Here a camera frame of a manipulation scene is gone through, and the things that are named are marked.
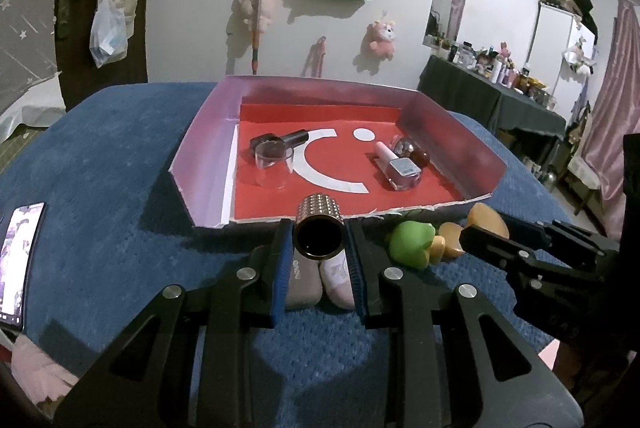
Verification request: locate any group of cosmetic bottles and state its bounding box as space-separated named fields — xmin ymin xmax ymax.
xmin=435 ymin=35 xmax=561 ymax=111

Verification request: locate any white cabinet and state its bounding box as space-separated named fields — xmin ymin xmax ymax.
xmin=525 ymin=0 xmax=601 ymax=109

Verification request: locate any pink round compact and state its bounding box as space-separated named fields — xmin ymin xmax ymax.
xmin=319 ymin=253 xmax=357 ymax=310

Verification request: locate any smartphone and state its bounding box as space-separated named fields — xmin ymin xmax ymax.
xmin=0 ymin=202 xmax=46 ymax=326

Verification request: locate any door handle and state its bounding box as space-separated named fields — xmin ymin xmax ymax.
xmin=54 ymin=0 xmax=88 ymax=41

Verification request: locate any clear plastic cup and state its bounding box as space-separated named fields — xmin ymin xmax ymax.
xmin=254 ymin=139 xmax=296 ymax=191

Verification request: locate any pink hanging clip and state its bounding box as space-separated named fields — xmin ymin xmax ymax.
xmin=302 ymin=35 xmax=328 ymax=79

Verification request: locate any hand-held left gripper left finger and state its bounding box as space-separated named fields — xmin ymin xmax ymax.
xmin=52 ymin=218 xmax=296 ymax=428

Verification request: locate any orange handled stick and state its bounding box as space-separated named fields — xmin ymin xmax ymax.
xmin=250 ymin=0 xmax=268 ymax=76

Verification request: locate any pink nail polish bottle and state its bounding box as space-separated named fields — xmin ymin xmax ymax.
xmin=375 ymin=140 xmax=422 ymax=191

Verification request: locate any grey eyeshadow case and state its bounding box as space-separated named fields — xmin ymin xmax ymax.
xmin=285 ymin=253 xmax=323 ymax=309

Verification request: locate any pink bedsheet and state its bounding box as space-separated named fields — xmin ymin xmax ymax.
xmin=10 ymin=335 xmax=81 ymax=409

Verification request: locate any starry grey curtain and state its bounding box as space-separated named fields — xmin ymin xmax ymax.
xmin=0 ymin=0 xmax=76 ymax=119

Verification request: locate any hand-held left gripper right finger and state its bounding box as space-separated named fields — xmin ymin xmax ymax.
xmin=345 ymin=218 xmax=586 ymax=428

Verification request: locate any studded metal cylinder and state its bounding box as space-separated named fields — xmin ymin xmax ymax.
xmin=292 ymin=193 xmax=347 ymax=261

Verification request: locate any white plastic sheet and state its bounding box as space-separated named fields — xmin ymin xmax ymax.
xmin=0 ymin=70 xmax=68 ymax=144

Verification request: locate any clear plastic bag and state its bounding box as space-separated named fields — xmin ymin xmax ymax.
xmin=89 ymin=0 xmax=128 ymax=69

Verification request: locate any pink plush with white face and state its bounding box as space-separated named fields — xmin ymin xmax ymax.
xmin=366 ymin=20 xmax=398 ymax=61

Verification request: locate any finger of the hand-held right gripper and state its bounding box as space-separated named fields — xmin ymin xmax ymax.
xmin=502 ymin=214 xmax=623 ymax=266
xmin=459 ymin=224 xmax=556 ymax=289

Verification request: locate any table with dark cloth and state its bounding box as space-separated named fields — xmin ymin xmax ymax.
xmin=417 ymin=54 xmax=568 ymax=144

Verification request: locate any white hanging ornament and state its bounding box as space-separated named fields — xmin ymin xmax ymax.
xmin=562 ymin=35 xmax=601 ymax=74

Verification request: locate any green toy figure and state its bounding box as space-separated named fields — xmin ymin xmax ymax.
xmin=387 ymin=220 xmax=446 ymax=270

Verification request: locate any glitter bottle with ball cap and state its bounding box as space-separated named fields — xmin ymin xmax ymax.
xmin=392 ymin=134 xmax=433 ymax=169

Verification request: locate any pale pink plush toy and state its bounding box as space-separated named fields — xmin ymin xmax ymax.
xmin=235 ymin=0 xmax=281 ymax=31

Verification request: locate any pink cardboard tray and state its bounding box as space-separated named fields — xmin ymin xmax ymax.
xmin=167 ymin=75 xmax=508 ymax=231

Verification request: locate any black nail polish bottle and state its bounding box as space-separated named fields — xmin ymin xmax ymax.
xmin=249 ymin=129 xmax=310 ymax=158

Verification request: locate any pink curtain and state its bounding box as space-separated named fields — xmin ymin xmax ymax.
xmin=575 ymin=0 xmax=640 ymax=219

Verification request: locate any person's right forearm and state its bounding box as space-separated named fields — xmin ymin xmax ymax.
xmin=552 ymin=338 xmax=640 ymax=409

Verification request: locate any amber round block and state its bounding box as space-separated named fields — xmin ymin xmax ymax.
xmin=467 ymin=202 xmax=511 ymax=239
xmin=440 ymin=223 xmax=471 ymax=261

